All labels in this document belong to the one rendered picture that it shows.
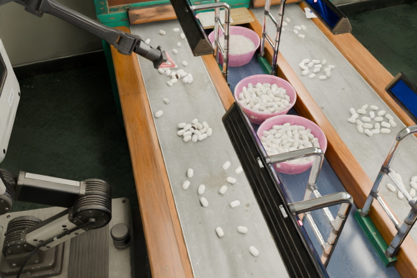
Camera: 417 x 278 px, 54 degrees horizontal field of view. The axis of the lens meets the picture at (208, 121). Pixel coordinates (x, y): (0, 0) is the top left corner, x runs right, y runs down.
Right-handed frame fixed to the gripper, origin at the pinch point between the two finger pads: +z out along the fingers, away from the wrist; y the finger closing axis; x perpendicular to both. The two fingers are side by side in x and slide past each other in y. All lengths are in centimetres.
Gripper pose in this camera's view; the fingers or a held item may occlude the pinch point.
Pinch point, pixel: (173, 65)
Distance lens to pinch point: 185.3
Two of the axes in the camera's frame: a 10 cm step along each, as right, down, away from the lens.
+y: -2.6, -6.6, 7.0
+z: 7.3, 3.4, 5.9
